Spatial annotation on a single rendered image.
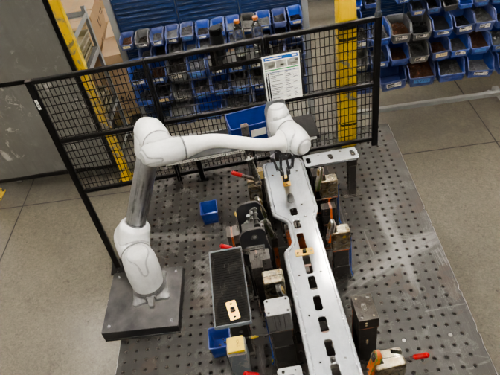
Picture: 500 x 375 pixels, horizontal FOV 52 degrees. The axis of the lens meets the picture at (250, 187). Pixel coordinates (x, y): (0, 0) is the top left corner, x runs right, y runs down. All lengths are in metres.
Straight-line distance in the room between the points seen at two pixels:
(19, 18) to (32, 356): 2.24
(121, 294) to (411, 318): 1.39
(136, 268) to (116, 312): 0.28
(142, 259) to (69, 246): 1.82
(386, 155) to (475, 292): 1.01
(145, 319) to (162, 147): 0.85
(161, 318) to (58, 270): 1.69
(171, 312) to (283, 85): 1.37
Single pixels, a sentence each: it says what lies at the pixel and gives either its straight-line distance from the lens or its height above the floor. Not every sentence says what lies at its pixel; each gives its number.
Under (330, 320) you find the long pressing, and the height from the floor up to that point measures 1.00.
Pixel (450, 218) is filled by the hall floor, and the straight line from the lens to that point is 3.87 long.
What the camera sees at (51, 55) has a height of 1.22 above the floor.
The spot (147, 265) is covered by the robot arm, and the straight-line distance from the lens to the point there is 2.42.
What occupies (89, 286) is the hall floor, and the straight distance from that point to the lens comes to 3.84.
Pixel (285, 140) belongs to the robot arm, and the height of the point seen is 1.42.
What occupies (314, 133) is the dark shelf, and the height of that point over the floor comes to 1.03.
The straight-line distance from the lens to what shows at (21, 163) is 4.70.
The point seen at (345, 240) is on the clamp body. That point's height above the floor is 0.98.
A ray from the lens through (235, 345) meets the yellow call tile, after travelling 1.87.
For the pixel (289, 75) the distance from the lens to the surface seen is 2.89.
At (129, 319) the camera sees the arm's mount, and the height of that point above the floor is 0.77.
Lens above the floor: 2.74
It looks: 42 degrees down
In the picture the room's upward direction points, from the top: 11 degrees counter-clockwise
